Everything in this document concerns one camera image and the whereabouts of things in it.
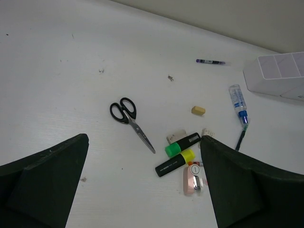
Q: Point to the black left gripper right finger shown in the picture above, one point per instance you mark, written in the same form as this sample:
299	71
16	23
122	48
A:
248	193

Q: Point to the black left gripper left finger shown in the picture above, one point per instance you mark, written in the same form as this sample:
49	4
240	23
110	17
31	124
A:
37	191

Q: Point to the orange cap white marker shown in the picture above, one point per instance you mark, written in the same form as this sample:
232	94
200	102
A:
195	162

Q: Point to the yellow cap black highlighter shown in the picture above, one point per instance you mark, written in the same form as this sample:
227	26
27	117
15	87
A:
175	162

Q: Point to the green cap black highlighter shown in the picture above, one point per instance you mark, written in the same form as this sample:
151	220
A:
182	144

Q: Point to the clear blue glue bottle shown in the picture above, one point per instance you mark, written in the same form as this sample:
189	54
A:
239	103

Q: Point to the purple cap black pen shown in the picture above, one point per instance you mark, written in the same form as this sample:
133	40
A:
213	62

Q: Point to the white staples box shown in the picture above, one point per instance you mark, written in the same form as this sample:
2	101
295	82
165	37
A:
208	132

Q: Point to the white dirty eraser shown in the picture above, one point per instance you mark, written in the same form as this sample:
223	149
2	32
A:
175	136

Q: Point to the yellow eraser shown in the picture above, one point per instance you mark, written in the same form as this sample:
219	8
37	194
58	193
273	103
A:
198	110

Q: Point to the white desk organizer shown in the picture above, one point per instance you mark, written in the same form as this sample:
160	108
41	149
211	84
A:
278	75

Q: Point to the black handled scissors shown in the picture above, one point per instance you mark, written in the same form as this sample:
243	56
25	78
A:
129	117

